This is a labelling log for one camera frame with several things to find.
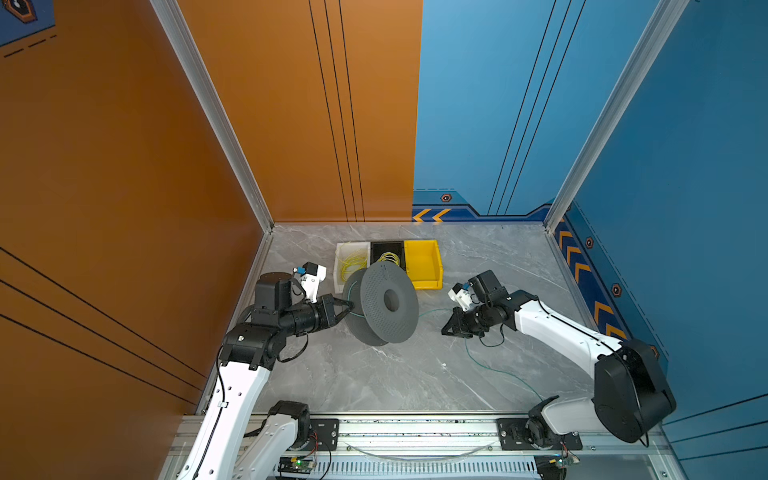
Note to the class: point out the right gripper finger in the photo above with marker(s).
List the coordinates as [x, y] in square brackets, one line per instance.
[456, 319]
[453, 331]

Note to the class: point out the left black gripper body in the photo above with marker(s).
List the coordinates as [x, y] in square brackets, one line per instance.
[325, 319]

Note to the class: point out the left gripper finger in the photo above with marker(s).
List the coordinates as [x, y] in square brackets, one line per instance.
[338, 317]
[345, 305]

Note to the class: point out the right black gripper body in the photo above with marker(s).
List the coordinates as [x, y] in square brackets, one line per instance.
[475, 320]

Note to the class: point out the grey perforated cable spool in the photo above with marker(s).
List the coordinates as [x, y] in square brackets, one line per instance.
[385, 304]

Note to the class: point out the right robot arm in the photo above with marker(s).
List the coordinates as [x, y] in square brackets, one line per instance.
[631, 394]

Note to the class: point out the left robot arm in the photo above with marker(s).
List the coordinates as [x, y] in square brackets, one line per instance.
[285, 305]

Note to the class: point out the white plastic bin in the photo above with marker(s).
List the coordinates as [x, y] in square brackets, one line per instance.
[349, 257]

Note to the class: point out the black plastic bin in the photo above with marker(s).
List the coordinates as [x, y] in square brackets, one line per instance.
[392, 251]

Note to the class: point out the yellow plastic bin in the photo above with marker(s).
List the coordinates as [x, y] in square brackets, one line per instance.
[424, 265]

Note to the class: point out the left green circuit board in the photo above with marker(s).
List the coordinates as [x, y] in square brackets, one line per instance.
[295, 467]

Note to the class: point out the right circuit board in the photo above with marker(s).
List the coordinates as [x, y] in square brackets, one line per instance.
[564, 461]

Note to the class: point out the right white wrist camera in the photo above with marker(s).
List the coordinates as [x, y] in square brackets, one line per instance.
[462, 295]

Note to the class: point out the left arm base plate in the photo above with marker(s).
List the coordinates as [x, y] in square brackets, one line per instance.
[316, 431]

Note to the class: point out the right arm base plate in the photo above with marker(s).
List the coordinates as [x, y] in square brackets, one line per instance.
[510, 433]

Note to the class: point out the aluminium mounting rail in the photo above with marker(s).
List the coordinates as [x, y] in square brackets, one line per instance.
[451, 446]

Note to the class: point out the left aluminium corner post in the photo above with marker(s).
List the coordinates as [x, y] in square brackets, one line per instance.
[177, 31]

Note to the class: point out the aluminium corner post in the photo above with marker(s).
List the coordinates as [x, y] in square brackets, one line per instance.
[652, 40]
[177, 31]

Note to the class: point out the right aluminium corner post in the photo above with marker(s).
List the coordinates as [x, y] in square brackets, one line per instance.
[652, 40]

